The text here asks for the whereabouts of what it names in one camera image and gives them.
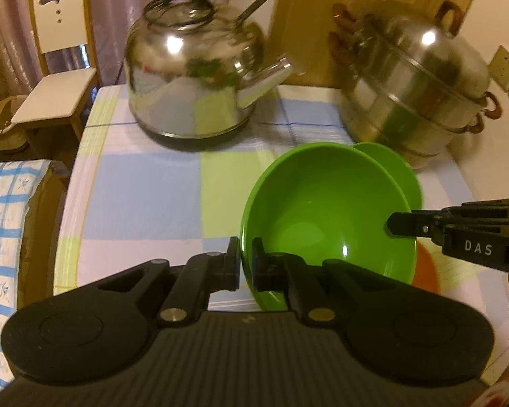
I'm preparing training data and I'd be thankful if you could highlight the woven basket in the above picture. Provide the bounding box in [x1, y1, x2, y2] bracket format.
[0, 94, 30, 153]

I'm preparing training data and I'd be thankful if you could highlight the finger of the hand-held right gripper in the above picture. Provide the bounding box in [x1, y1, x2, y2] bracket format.
[387, 209, 449, 237]

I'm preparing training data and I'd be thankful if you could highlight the stainless steel kettle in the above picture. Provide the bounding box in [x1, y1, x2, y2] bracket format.
[125, 0, 308, 142]

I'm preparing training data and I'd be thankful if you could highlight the wooden door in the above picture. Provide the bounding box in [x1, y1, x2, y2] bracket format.
[272, 0, 488, 90]

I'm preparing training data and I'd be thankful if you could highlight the wall power socket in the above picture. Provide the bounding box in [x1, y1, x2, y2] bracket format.
[488, 45, 509, 91]

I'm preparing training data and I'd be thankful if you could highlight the orange plastic bowl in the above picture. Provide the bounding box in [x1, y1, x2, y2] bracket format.
[409, 244, 440, 294]

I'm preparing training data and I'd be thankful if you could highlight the pastel checked tablecloth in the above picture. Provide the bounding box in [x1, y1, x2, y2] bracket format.
[53, 85, 509, 374]

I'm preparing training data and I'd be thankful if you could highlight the stainless steel steamer pot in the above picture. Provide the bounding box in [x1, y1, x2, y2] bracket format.
[327, 0, 502, 170]

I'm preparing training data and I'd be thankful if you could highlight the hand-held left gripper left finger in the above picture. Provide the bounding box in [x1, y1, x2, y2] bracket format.
[95, 236, 241, 328]

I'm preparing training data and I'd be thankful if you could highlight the green plastic bowl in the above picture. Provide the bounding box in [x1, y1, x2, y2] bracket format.
[240, 142, 418, 311]
[351, 141, 423, 213]

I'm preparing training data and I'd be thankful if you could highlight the white wooden chair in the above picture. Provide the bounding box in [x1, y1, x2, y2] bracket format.
[11, 0, 102, 166]

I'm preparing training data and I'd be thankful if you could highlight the pink patterned curtain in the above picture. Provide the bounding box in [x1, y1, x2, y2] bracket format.
[0, 0, 281, 90]

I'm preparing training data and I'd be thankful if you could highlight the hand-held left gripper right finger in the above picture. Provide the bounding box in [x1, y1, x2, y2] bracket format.
[251, 237, 391, 327]

